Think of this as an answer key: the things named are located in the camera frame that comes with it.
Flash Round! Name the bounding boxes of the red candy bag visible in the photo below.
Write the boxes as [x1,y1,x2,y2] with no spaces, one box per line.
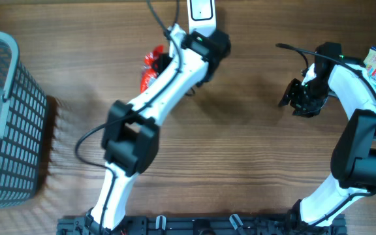
[140,45,164,93]

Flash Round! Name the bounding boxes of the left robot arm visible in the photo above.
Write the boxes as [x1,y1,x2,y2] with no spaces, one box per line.
[86,25,231,234]

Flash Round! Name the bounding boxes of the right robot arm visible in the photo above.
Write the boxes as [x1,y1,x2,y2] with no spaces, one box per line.
[279,42,376,234]

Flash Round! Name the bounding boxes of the white barcode scanner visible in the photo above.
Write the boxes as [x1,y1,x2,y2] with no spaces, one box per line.
[187,0,217,37]

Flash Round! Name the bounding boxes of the grey plastic shopping basket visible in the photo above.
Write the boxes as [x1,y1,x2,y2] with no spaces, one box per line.
[0,32,49,208]

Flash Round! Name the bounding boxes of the left black cable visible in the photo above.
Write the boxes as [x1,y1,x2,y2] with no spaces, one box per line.
[74,0,184,235]

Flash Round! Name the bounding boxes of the black cable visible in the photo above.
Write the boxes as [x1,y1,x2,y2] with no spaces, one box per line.
[275,42,376,226]
[74,0,184,235]

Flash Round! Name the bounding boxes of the right black cable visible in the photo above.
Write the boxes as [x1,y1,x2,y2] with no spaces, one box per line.
[275,42,376,226]

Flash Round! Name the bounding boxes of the black mounting rail base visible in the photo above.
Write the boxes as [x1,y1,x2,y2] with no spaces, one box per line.
[56,214,348,235]

